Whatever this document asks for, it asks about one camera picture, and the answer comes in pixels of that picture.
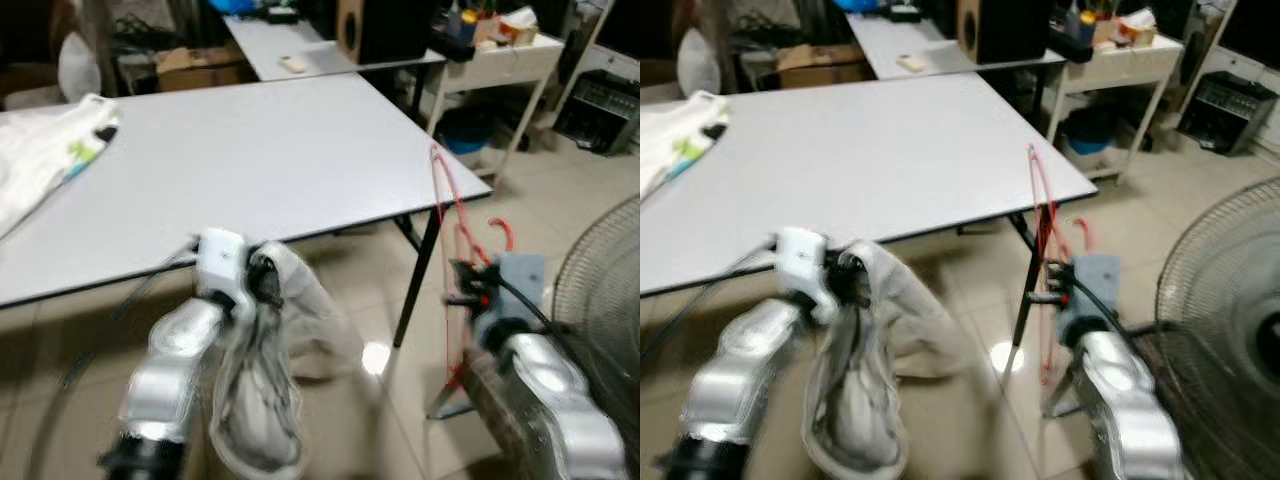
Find red wire clothes hanger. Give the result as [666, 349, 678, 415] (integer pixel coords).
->
[428, 143, 516, 393]
[1027, 143, 1096, 386]

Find cream denim shorts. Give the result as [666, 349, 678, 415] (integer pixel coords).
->
[205, 240, 366, 480]
[800, 240, 976, 480]

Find white T-shirt green print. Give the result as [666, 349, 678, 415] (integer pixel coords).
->
[640, 90, 731, 199]
[0, 92, 121, 243]

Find metal grille floor fan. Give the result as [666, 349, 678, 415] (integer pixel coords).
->
[1140, 175, 1280, 480]
[548, 193, 641, 446]

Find blue plastic bucket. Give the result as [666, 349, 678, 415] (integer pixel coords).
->
[1060, 105, 1119, 158]
[440, 105, 498, 156]

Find brown cardboard box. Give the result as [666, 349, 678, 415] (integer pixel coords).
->
[155, 44, 253, 93]
[775, 42, 871, 91]

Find black audio amplifier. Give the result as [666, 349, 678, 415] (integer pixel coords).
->
[553, 68, 641, 158]
[1177, 70, 1279, 156]

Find white side cart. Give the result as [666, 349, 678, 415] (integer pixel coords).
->
[1045, 30, 1186, 183]
[428, 30, 567, 183]

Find wooden loudspeaker black front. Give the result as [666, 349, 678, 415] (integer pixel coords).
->
[335, 0, 438, 66]
[955, 0, 1056, 64]

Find orange white snack box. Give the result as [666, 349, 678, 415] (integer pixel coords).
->
[497, 8, 541, 46]
[1118, 8, 1159, 46]

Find white pillow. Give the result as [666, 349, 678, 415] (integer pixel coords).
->
[58, 30, 103, 103]
[677, 28, 723, 99]

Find dark brown armchair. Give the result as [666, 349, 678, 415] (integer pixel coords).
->
[0, 0, 71, 109]
[640, 0, 691, 91]

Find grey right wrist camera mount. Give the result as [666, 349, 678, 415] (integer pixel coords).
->
[1058, 252, 1139, 346]
[470, 252, 549, 346]

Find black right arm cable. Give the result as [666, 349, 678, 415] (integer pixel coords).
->
[493, 278, 571, 346]
[1075, 278, 1181, 336]

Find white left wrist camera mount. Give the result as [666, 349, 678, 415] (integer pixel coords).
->
[775, 226, 836, 323]
[193, 228, 253, 319]

